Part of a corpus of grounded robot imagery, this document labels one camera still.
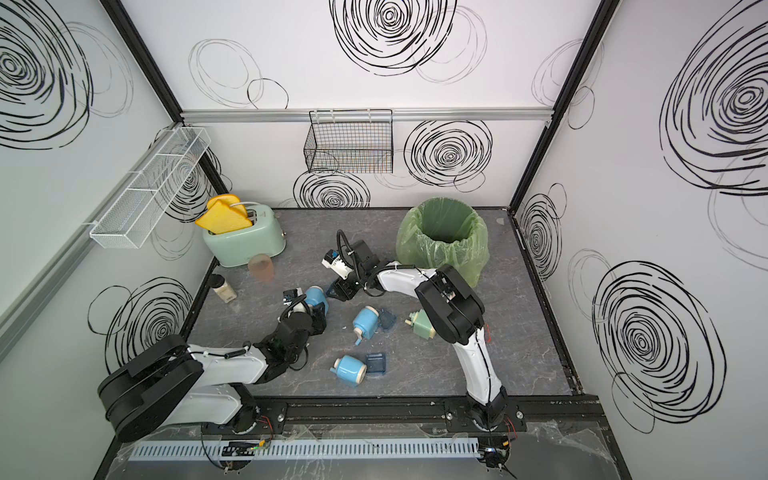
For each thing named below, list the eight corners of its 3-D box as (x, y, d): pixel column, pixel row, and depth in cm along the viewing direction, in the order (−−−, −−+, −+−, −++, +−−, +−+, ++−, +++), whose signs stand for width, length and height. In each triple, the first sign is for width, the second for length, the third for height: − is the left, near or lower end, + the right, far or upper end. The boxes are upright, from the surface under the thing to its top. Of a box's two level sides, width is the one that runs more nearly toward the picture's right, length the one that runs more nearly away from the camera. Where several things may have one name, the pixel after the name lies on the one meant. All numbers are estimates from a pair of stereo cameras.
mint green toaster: (220, 264, 106) (198, 235, 93) (273, 228, 117) (259, 198, 105) (241, 285, 100) (220, 257, 88) (294, 245, 111) (283, 216, 99)
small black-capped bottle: (226, 306, 95) (214, 292, 89) (215, 287, 100) (203, 273, 93) (237, 298, 97) (226, 285, 90) (227, 280, 101) (215, 266, 95)
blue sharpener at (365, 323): (348, 340, 88) (346, 330, 82) (366, 313, 93) (364, 302, 88) (365, 350, 86) (363, 340, 80) (381, 322, 91) (381, 311, 86)
